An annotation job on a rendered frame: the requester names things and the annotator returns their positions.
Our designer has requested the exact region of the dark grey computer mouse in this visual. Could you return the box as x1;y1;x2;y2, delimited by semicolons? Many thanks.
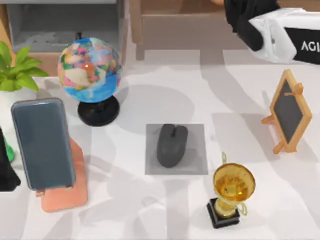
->
156;123;189;169

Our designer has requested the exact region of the grey mouse pad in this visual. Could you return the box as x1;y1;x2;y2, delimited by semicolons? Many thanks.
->
145;123;209;176

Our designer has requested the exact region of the colourful globe with black base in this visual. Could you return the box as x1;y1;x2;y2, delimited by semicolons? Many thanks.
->
57;32;123;128

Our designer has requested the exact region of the pale wooden open shelf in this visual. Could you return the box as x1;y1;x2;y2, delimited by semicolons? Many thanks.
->
129;0;253;62

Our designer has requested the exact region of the gold trophy with black base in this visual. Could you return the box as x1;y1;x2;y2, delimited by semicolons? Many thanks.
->
206;151;257;230

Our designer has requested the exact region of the salmon phone stand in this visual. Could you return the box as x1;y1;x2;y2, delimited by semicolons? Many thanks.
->
34;136;89;214

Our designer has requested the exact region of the grey smartphone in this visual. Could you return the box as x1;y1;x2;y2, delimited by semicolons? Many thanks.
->
10;98;77;192

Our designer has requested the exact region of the wooden framed blackboard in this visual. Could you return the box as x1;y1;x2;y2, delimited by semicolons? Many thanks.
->
261;69;313;155

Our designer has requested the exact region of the grey cabinet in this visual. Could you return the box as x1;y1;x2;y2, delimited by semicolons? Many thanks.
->
6;0;128;54

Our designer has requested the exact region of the green plant in white pot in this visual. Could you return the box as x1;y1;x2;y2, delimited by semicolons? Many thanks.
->
0;40;50;107

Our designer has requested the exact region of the small green object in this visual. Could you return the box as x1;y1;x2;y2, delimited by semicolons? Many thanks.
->
4;139;16;163

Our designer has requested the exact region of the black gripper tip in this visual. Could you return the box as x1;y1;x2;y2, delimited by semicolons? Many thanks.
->
0;126;22;193

